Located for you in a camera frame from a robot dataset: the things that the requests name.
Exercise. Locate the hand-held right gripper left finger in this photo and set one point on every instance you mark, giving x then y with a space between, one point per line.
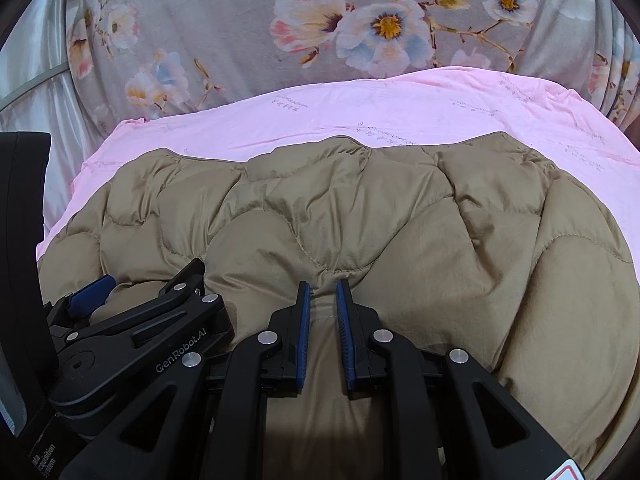
304 340

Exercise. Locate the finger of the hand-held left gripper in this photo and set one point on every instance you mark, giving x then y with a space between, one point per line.
92 291
165 340

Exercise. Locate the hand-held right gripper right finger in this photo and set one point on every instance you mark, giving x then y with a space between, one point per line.
345 340

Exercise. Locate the khaki quilted jacket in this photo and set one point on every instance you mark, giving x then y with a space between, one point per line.
400 235

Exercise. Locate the white sheer curtain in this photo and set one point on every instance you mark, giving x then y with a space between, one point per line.
30 125

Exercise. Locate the curved metal rod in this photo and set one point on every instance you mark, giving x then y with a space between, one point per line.
35 85

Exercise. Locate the pink bed sheet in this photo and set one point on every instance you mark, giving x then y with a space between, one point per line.
350 110

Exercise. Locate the grey floral cloth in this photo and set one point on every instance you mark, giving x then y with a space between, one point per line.
225 35

